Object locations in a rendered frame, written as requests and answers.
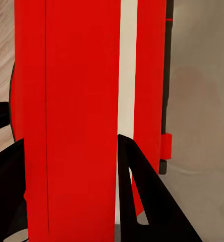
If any radio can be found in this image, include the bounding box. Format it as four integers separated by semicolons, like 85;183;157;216
7;0;174;242

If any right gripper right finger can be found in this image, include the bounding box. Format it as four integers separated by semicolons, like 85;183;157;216
117;134;202;242

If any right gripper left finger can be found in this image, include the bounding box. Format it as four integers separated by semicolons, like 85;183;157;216
0;138;26;242

